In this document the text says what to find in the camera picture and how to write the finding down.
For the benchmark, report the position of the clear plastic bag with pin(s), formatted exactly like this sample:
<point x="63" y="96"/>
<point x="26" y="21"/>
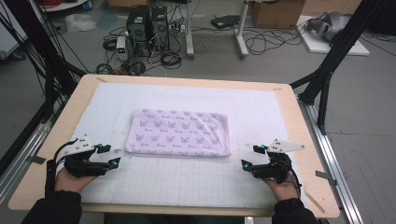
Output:
<point x="79" y="22"/>

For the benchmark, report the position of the white floor board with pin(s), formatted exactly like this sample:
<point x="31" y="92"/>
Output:
<point x="317" y="45"/>

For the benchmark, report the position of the black computer tower round fan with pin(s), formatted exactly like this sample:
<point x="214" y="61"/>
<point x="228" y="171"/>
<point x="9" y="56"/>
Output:
<point x="160" y="28"/>

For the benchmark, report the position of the brown cardboard box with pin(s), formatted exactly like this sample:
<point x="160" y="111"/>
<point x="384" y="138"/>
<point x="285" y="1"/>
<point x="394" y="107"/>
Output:
<point x="277" y="14"/>

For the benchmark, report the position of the large black computer tower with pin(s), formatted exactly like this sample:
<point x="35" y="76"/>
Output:
<point x="138" y="28"/>

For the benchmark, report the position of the white desk leg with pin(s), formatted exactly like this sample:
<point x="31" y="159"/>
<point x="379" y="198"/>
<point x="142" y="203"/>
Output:
<point x="189" y="31"/>
<point x="241" y="34"/>

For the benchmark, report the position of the person's left hand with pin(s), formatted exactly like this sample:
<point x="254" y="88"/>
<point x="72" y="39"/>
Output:
<point x="68" y="183"/>

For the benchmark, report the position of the person's right hand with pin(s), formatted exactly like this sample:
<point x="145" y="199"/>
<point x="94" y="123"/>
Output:
<point x="286" y="189"/>

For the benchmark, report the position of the white power supply unit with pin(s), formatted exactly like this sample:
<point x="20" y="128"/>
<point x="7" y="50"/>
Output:
<point x="122" y="46"/>

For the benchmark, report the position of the grey headset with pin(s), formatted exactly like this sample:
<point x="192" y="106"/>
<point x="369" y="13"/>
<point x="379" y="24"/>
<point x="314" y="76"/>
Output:
<point x="333" y="25"/>

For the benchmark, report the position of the lilac towel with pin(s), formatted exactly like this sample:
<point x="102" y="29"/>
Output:
<point x="177" y="133"/>

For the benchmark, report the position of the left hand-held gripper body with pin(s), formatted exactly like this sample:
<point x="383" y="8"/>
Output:
<point x="82" y="168"/>

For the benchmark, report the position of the aluminium rail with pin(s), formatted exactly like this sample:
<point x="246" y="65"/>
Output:
<point x="21" y="155"/>
<point x="333" y="168"/>

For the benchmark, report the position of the black flat device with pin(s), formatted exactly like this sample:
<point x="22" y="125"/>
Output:
<point x="225" y="21"/>

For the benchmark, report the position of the black metal stand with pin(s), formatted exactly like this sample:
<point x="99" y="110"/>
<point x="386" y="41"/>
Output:
<point x="333" y="53"/>
<point x="53" y="65"/>

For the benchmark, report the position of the thin wooden strip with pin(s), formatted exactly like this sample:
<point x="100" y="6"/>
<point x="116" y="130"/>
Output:
<point x="314" y="200"/>

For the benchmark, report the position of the white grid foam mat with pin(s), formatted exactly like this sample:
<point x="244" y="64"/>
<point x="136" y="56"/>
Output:
<point x="186" y="186"/>

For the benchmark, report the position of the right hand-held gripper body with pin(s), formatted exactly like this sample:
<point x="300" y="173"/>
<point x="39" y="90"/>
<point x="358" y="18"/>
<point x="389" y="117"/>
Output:
<point x="277" y="169"/>

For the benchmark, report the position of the black tape strip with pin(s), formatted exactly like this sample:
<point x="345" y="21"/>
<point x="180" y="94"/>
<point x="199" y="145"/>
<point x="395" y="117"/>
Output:
<point x="325" y="177"/>
<point x="36" y="159"/>

